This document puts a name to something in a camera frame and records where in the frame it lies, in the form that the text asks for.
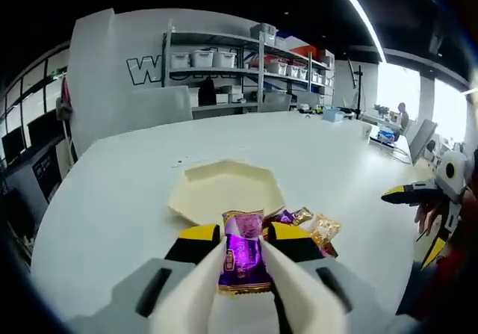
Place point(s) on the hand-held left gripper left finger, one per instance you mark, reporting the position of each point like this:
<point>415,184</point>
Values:
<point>123,300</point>

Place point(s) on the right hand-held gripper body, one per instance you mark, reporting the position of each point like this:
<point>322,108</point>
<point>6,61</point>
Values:
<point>453,184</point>

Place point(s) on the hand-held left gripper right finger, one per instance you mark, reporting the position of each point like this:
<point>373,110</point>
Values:
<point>358,304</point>

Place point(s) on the cream food tongs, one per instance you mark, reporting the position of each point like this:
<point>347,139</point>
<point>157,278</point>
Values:
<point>194,293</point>

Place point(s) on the pile of food packets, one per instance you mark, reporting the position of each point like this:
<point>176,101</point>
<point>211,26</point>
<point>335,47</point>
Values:
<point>325,231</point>

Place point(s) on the purple food packet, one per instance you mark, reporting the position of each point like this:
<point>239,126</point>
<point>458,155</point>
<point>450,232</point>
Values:
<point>242,252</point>

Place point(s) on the cream hexagonal container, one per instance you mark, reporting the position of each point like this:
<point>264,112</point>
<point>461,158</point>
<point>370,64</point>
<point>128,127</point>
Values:
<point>224,188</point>

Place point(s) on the person's right hand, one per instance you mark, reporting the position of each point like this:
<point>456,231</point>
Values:
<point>429,216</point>

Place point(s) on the person's red shirt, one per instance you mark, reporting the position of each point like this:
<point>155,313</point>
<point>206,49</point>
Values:
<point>459,259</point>

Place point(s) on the person's dark trousers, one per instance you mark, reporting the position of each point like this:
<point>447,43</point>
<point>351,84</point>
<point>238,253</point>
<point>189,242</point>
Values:
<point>440,289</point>

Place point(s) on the translucent grey chair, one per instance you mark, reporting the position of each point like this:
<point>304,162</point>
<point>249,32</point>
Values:
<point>164,104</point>
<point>275,103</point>
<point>422,141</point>

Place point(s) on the white flat device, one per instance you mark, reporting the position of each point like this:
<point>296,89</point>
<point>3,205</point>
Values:
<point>379,142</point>

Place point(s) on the blue tissue pack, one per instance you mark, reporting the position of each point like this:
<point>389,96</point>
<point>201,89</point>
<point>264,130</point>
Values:
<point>386,136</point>

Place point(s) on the white paper cup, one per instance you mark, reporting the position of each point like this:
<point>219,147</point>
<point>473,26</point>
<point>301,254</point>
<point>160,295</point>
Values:
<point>367,132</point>

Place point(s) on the green potted plant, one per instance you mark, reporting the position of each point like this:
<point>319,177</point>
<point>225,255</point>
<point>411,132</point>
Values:
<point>381,109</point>

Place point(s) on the ceiling light strip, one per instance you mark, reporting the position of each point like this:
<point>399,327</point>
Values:
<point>470,91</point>
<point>376,42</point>

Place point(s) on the light blue box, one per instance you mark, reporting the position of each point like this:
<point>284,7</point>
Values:
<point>333,115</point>

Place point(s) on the black stand pole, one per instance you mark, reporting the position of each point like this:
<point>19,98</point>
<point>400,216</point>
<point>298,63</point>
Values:
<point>359,95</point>

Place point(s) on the dark cabinet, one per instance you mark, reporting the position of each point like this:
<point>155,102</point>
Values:
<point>41,177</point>

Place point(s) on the row of small white bins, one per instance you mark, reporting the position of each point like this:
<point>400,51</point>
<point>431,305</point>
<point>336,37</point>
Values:
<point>291,70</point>

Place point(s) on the grey metal shelf rack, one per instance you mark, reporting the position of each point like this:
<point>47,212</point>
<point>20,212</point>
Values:
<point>287,54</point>
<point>209,39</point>

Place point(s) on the black monitor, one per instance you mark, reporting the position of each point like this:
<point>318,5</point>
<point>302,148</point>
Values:
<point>13,143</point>
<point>45,128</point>

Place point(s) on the hanging pink grey bag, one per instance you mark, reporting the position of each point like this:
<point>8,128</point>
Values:
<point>65,104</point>

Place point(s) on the stack of white boxes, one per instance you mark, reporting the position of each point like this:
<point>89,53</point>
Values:
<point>229,96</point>

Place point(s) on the grey storage bin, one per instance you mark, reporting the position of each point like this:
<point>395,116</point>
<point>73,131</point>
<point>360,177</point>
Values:
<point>263,33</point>

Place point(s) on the black backpack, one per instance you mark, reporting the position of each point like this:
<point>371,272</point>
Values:
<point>207,93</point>

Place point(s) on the white storage bin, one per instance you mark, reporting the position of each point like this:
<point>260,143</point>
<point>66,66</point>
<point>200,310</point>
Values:
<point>180,61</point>
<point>225,60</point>
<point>203,59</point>

